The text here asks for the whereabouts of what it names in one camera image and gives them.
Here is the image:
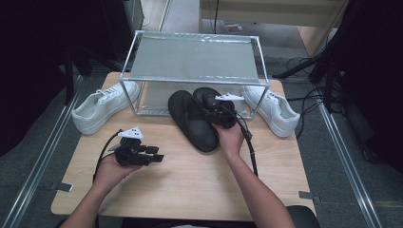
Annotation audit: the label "left hand-held gripper black cable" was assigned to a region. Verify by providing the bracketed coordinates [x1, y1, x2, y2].
[92, 128, 124, 183]

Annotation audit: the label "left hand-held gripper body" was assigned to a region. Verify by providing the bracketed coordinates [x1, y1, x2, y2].
[108, 126, 154, 167]

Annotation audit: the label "hand-held gripper black cable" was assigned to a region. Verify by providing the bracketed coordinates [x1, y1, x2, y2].
[221, 105, 259, 178]
[92, 128, 124, 183]

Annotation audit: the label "thin black hanging cable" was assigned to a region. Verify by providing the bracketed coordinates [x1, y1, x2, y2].
[214, 0, 221, 35]

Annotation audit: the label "reddish book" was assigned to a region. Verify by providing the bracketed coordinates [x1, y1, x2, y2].
[222, 20, 244, 35]

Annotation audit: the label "white sneaker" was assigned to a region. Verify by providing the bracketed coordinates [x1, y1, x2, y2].
[240, 85, 301, 139]
[71, 80, 141, 136]

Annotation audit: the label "person's left hand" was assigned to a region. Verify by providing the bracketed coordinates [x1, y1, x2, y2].
[92, 154, 144, 192]

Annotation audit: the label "black slipper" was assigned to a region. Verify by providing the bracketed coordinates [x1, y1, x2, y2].
[192, 86, 230, 110]
[167, 89, 221, 153]

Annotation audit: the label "dark curtain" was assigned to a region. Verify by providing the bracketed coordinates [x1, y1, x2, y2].
[0, 0, 127, 158]
[332, 0, 403, 174]

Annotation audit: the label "grey tape piece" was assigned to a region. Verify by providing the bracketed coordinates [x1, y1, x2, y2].
[49, 181, 74, 193]
[297, 190, 322, 204]

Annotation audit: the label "right hand-held gripper black cable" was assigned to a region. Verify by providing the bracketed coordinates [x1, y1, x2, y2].
[221, 105, 259, 178]

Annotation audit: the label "black metal stand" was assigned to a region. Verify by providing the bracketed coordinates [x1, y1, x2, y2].
[272, 47, 350, 115]

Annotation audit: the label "aluminium floor rail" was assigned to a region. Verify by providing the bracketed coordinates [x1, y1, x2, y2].
[157, 0, 173, 32]
[317, 103, 384, 228]
[0, 74, 84, 228]

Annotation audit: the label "light wooden cabinet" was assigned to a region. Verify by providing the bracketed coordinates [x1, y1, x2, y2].
[199, 0, 350, 58]

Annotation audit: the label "black floor cable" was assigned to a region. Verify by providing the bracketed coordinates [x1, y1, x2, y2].
[286, 56, 327, 141]

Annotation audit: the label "silver two-tier metal shoe rack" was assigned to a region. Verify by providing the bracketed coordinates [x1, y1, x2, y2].
[118, 29, 271, 121]

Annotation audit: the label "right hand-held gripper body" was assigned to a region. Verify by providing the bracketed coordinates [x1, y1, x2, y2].
[202, 92, 245, 129]

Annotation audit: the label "person's right hand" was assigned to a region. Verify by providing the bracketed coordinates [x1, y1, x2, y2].
[211, 122, 247, 160]

